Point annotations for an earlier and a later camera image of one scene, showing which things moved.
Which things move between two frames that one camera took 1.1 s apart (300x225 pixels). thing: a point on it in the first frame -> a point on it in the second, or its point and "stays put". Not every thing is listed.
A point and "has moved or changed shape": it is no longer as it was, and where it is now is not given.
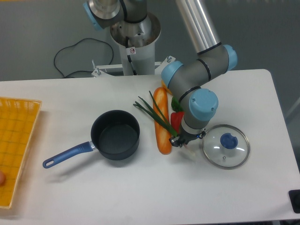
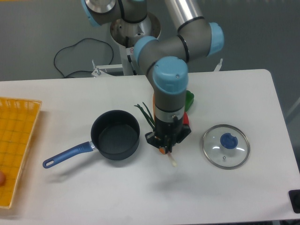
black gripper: (184, 137) -> (167, 134)
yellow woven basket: (18, 117) stays put
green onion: (159, 117) has moved or changed shape
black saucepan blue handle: (115, 136) stays put
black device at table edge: (294, 196) stays put
